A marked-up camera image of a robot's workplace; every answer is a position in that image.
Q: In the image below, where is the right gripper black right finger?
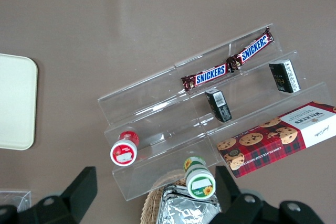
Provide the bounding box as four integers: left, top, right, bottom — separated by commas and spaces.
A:
209, 165, 325, 224

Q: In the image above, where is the oval light wicker basket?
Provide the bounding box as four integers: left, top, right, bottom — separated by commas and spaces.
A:
141, 175, 190, 224

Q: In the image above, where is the clear acrylic bottle rack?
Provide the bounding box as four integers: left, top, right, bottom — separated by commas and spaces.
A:
0, 189, 33, 213

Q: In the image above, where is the aluminium foil container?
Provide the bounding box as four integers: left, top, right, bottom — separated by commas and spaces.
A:
156, 184, 223, 224

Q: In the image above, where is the beige plastic tray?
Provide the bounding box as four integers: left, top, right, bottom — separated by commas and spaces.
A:
0, 53, 39, 152

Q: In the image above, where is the small black box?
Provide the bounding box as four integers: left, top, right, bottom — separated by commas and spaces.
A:
204, 88, 233, 123
268, 59, 301, 94

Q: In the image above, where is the red lid yogurt cup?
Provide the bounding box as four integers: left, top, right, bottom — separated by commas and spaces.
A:
110, 130, 141, 167

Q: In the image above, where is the red tartan cookie box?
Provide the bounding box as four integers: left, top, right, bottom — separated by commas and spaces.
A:
216, 100, 336, 180

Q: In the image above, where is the green lid yogurt cup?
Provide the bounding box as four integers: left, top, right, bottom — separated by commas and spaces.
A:
183, 156, 217, 199

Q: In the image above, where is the Snickers chocolate bar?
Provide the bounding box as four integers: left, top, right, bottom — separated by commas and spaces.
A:
181, 63, 229, 92
226, 26, 274, 71

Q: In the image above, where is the clear acrylic step shelf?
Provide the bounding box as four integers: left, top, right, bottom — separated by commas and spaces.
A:
174, 23, 333, 180
97, 63, 220, 202

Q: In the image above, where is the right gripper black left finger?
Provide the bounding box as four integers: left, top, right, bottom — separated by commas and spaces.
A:
0, 166, 99, 224

